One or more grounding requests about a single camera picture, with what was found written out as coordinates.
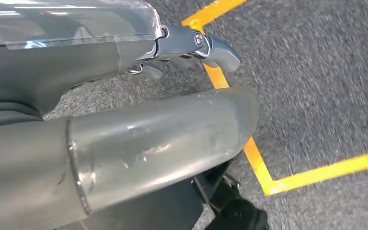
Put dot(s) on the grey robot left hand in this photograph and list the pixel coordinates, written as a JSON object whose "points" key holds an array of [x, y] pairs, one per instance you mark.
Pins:
{"points": [[60, 63]]}

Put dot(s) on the black robot left foot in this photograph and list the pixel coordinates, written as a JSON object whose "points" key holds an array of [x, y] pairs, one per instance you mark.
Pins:
{"points": [[244, 219]]}

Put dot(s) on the black robot left leg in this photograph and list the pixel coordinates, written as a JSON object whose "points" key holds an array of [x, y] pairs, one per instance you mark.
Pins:
{"points": [[158, 209]]}

